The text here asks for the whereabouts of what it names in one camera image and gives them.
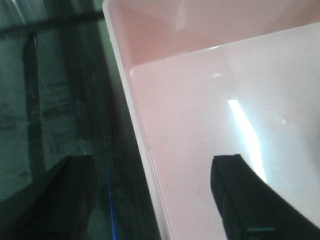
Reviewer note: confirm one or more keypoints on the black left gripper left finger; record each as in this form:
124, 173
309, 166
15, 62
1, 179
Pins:
56, 206

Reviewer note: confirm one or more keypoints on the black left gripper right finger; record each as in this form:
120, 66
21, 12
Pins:
250, 209

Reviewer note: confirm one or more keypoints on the pink plastic bin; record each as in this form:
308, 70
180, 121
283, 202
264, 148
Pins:
204, 78

